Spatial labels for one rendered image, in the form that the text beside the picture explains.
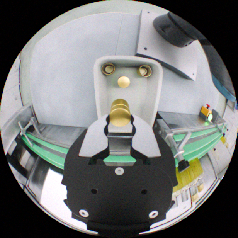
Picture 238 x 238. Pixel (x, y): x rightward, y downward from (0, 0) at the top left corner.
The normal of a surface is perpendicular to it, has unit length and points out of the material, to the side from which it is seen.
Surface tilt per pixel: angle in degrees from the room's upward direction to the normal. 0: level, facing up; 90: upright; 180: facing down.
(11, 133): 90
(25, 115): 90
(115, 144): 90
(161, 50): 3
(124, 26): 0
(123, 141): 90
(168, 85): 0
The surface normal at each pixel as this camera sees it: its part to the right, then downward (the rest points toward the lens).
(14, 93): 1.00, 0.02
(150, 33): -0.05, 0.56
